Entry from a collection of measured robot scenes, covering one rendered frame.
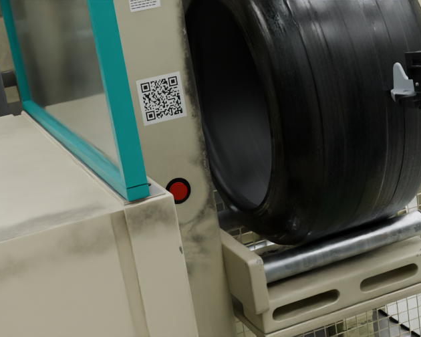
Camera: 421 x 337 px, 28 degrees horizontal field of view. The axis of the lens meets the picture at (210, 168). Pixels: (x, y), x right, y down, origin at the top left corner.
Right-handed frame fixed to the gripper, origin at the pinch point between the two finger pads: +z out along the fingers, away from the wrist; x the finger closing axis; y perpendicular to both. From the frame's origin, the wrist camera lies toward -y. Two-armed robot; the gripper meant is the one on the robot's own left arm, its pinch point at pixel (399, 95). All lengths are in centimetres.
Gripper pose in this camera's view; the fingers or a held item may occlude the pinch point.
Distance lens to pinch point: 132.0
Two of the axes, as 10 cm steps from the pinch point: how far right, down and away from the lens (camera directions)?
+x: -9.2, 2.5, -3.0
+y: -2.0, -9.6, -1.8
